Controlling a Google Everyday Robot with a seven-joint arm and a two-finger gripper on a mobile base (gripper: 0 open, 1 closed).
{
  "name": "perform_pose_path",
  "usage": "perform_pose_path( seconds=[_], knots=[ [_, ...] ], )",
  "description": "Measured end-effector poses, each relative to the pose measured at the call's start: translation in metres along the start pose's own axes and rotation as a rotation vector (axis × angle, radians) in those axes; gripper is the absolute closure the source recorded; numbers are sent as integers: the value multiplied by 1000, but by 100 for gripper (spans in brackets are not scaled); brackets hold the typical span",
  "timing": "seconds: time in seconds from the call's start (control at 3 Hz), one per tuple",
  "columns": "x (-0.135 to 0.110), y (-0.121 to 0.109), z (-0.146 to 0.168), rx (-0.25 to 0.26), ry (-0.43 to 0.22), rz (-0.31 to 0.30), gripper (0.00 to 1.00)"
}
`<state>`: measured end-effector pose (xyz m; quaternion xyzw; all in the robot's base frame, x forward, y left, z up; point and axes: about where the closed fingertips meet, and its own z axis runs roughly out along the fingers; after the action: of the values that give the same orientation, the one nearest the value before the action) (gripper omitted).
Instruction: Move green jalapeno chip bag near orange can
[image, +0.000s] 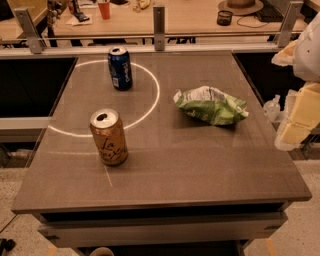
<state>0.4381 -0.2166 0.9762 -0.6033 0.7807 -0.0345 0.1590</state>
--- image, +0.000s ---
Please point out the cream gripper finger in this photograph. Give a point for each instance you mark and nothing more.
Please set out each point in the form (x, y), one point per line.
(301, 117)
(285, 57)

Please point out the green jalapeno chip bag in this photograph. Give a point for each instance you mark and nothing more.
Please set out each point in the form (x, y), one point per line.
(211, 105)

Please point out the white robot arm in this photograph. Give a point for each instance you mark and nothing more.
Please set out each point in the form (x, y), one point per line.
(307, 53)

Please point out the blue Pepsi can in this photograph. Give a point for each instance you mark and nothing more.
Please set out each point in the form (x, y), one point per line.
(120, 68)

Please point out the orange La Croix can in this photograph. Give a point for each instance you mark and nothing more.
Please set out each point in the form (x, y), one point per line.
(108, 134)

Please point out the clear sanitizer bottle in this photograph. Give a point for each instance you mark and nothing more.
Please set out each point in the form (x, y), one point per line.
(272, 108)

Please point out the black keyboard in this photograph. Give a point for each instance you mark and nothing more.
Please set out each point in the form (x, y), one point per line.
(269, 13)

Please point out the tan brimmed hat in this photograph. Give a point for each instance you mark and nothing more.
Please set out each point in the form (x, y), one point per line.
(241, 7)

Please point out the black mesh pen cup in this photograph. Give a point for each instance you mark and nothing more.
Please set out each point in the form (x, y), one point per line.
(224, 18)

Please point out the grey table drawer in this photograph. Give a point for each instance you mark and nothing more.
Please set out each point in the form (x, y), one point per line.
(164, 230)

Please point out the red plastic cup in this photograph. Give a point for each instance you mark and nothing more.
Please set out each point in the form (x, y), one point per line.
(104, 7)

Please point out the right metal rail bracket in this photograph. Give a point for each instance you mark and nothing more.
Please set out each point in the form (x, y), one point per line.
(293, 11)

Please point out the metal rail bracket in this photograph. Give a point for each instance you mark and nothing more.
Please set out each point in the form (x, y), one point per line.
(293, 11)
(159, 27)
(35, 43)

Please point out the middle metal rail bracket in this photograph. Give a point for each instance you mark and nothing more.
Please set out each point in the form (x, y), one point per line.
(159, 27)

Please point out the left metal rail bracket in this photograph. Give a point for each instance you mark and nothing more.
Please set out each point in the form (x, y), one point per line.
(35, 43)

